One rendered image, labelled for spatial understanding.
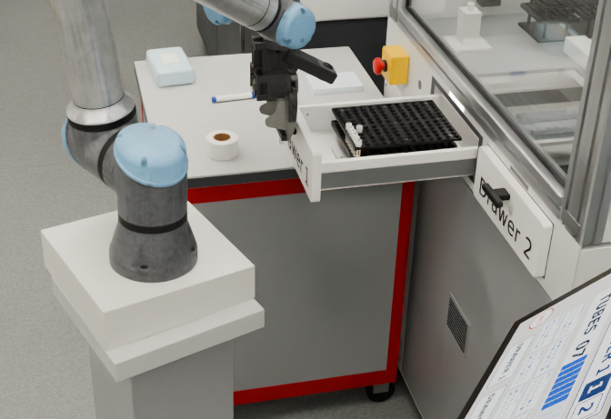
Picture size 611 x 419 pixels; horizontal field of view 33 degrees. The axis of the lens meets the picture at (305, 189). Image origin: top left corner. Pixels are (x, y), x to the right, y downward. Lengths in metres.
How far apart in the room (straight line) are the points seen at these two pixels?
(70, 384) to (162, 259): 1.16
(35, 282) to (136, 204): 1.56
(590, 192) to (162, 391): 0.80
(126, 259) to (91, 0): 0.42
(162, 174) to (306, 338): 0.96
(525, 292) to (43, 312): 1.62
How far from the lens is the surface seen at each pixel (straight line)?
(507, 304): 1.98
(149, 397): 1.82
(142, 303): 1.68
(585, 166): 1.64
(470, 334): 2.19
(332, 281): 2.40
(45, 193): 3.64
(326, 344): 2.51
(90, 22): 1.65
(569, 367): 1.17
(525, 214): 1.81
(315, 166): 1.91
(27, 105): 4.26
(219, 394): 1.90
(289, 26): 1.69
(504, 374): 1.31
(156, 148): 1.65
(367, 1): 2.86
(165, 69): 2.54
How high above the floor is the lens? 1.84
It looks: 31 degrees down
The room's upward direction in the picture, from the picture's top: 2 degrees clockwise
